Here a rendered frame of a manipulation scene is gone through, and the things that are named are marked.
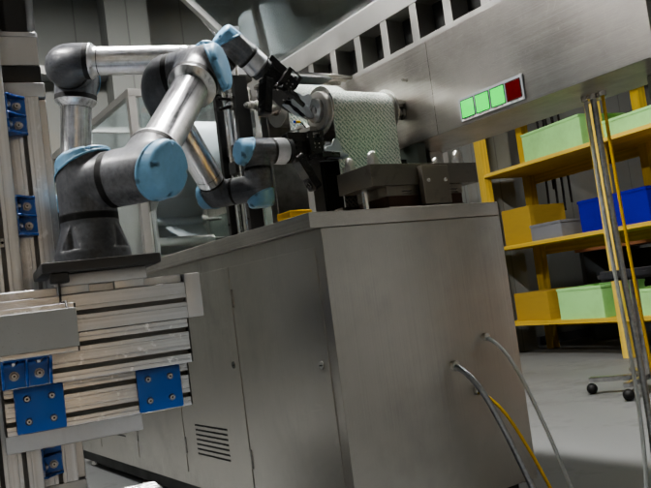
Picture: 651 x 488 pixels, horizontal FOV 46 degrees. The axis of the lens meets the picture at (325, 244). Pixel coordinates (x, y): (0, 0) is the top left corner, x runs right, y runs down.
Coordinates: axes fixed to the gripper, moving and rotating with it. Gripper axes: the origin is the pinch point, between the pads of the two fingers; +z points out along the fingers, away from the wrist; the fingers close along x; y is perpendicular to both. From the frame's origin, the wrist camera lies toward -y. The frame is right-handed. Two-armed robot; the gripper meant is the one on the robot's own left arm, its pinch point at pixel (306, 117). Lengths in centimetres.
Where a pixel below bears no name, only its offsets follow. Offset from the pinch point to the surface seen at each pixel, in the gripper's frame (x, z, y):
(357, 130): -7.4, 13.5, 3.9
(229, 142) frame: 36.5, -6.4, -4.2
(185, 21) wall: 342, -6, 216
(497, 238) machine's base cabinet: -33, 57, -10
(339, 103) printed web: -7.2, 4.1, 6.7
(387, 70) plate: 3.3, 17.0, 37.1
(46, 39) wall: 360, -75, 138
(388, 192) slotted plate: -26.0, 22.5, -17.6
